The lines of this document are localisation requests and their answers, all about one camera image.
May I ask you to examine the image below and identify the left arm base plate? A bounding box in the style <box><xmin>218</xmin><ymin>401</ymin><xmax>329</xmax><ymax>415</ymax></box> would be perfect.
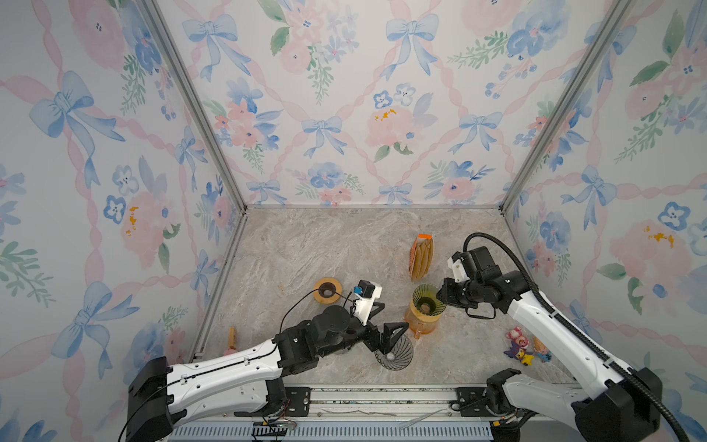
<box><xmin>279</xmin><ymin>386</ymin><xmax>312</xmax><ymax>417</ymax></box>

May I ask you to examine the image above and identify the clear glass dripper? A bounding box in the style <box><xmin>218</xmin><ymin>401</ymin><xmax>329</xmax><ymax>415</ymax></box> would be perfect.
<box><xmin>374</xmin><ymin>334</ymin><xmax>414</xmax><ymax>371</ymax></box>

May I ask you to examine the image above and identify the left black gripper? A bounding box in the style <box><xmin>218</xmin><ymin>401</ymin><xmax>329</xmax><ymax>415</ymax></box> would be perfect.
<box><xmin>317</xmin><ymin>303</ymin><xmax>408</xmax><ymax>361</ymax></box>

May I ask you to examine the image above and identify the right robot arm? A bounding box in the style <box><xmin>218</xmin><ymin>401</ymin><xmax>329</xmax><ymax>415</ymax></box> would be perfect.
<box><xmin>437</xmin><ymin>263</ymin><xmax>662</xmax><ymax>441</ymax></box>

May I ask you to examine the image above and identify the wooden ring holder near left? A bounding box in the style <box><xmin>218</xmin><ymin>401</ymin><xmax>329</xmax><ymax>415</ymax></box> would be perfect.
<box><xmin>313</xmin><ymin>277</ymin><xmax>342</xmax><ymax>305</ymax></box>

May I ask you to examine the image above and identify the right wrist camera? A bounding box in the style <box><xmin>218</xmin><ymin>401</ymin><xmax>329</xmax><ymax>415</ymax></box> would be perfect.
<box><xmin>447</xmin><ymin>252</ymin><xmax>469</xmax><ymax>283</ymax></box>

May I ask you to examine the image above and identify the pink ice cream toy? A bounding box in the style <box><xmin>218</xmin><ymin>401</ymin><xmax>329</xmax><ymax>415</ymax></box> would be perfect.
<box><xmin>224</xmin><ymin>327</ymin><xmax>239</xmax><ymax>355</ymax></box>

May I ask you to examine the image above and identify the colourful toy figure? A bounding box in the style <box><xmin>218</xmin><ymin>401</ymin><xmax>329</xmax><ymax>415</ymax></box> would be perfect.
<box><xmin>504</xmin><ymin>327</ymin><xmax>552</xmax><ymax>366</ymax></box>

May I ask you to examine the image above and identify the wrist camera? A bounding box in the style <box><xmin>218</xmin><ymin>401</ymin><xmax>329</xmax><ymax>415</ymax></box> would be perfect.
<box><xmin>447</xmin><ymin>252</ymin><xmax>469</xmax><ymax>283</ymax></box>
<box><xmin>353</xmin><ymin>280</ymin><xmax>382</xmax><ymax>326</ymax></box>

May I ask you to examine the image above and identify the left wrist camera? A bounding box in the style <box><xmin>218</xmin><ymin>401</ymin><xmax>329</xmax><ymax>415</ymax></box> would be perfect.
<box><xmin>353</xmin><ymin>280</ymin><xmax>382</xmax><ymax>326</ymax></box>

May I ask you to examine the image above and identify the green glass dripper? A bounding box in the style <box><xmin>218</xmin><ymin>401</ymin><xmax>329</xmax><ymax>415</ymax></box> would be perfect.
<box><xmin>412</xmin><ymin>284</ymin><xmax>447</xmax><ymax>317</ymax></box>

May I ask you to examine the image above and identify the aluminium front rail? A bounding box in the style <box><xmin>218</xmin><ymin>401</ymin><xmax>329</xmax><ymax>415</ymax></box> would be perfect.
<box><xmin>158</xmin><ymin>385</ymin><xmax>578</xmax><ymax>441</ymax></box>

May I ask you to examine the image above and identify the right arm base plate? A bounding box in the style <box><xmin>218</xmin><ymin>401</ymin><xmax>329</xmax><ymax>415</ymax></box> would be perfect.
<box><xmin>450</xmin><ymin>387</ymin><xmax>493</xmax><ymax>417</ymax></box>

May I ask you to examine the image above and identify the orange glass carafe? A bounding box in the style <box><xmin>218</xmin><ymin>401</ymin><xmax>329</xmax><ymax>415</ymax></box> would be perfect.
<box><xmin>405</xmin><ymin>309</ymin><xmax>441</xmax><ymax>340</ymax></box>

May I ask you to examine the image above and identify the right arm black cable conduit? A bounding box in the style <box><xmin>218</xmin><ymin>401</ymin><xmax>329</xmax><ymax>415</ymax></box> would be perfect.
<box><xmin>462</xmin><ymin>232</ymin><xmax>692</xmax><ymax>442</ymax></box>

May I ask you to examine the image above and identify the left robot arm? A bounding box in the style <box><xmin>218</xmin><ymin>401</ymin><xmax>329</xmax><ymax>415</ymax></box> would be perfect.
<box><xmin>119</xmin><ymin>305</ymin><xmax>409</xmax><ymax>441</ymax></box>

